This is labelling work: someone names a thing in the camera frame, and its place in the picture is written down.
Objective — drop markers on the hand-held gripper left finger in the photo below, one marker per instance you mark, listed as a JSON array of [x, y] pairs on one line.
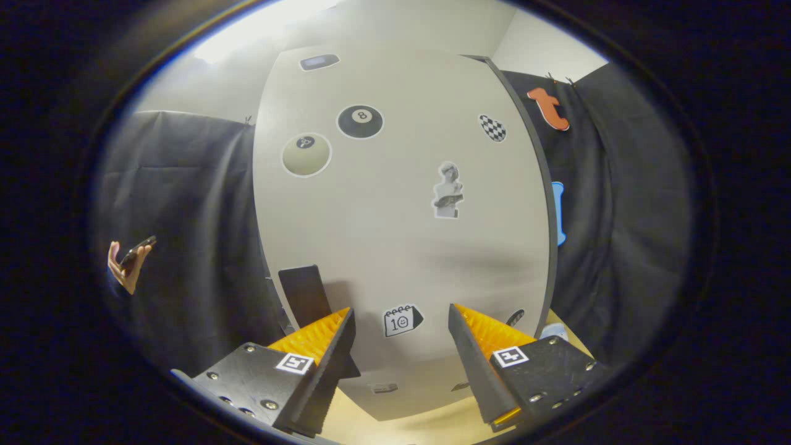
[[324, 377]]

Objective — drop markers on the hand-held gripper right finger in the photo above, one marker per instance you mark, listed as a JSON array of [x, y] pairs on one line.
[[476, 371]]

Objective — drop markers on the white cabinet door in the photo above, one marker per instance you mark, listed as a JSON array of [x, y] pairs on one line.
[[383, 247]]

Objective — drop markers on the black smartphone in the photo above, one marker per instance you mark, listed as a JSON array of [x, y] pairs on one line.
[[139, 249]]

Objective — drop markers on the pale blue white item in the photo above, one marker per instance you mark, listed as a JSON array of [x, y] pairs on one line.
[[554, 330]]

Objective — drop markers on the grey cabinet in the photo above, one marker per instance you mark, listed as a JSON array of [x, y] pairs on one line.
[[554, 247]]

